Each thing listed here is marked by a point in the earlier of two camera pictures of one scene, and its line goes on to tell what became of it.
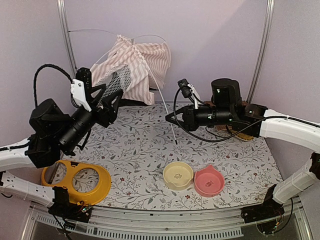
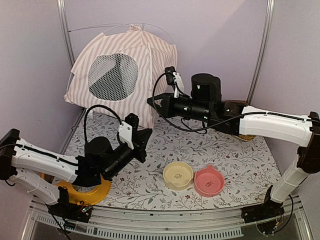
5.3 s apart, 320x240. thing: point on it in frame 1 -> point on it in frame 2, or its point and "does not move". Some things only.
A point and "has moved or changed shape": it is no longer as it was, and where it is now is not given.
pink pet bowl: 209,182 does not move
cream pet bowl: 178,175 does not move
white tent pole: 149,71 -> 122,25
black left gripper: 110,114 -> 142,137
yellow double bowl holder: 78,196 does not move
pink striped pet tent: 136,69 has moved or changed shape
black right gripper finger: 172,119 -> 161,111
